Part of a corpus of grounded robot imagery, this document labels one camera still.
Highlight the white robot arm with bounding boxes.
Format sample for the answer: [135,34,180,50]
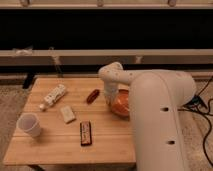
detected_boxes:
[98,62,196,171]

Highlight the wooden table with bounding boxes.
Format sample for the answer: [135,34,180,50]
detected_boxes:
[3,78,135,165]

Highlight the white wrapped packet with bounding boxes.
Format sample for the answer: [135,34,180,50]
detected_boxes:
[60,106,76,124]

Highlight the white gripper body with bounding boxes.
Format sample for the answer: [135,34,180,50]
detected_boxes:
[104,86,118,106]

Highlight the white plastic bottle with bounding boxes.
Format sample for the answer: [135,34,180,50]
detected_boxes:
[39,84,67,111]

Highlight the dark snack bar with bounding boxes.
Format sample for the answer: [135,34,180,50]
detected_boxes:
[80,121,92,146]

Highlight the small red-brown object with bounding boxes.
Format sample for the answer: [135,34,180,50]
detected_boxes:
[86,89,100,104]

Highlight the orange ceramic bowl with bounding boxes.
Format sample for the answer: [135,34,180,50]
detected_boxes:
[110,89,129,117]

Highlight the black cables on floor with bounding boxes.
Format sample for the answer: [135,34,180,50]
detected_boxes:
[178,75,213,168]

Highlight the grey horizontal rail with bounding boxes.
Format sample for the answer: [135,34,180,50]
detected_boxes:
[0,49,213,66]

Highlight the white plastic cup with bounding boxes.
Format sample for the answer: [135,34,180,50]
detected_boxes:
[17,113,42,138]

